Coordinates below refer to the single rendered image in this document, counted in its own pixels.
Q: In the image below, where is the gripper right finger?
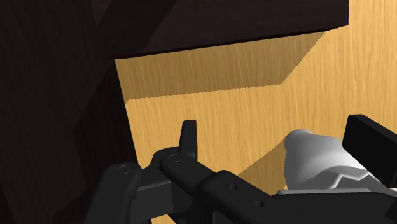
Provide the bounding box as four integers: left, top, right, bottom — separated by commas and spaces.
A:
342, 114, 397, 189

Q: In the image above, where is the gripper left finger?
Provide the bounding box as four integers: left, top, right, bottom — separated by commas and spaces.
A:
85, 119, 218, 224

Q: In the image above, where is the white rounded figure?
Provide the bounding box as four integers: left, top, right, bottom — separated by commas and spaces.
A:
283, 128, 397, 197

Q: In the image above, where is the light wooden table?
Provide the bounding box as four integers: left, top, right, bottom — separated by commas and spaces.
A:
114, 0, 397, 224

